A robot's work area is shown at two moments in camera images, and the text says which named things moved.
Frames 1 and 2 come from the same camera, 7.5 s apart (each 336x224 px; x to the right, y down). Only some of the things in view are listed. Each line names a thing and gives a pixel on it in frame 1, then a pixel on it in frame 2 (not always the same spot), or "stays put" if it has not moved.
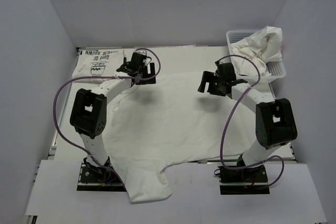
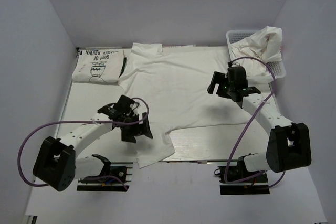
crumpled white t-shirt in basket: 263,47 stays put
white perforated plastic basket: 275,69 stays put
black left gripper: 148,75 → 129,136
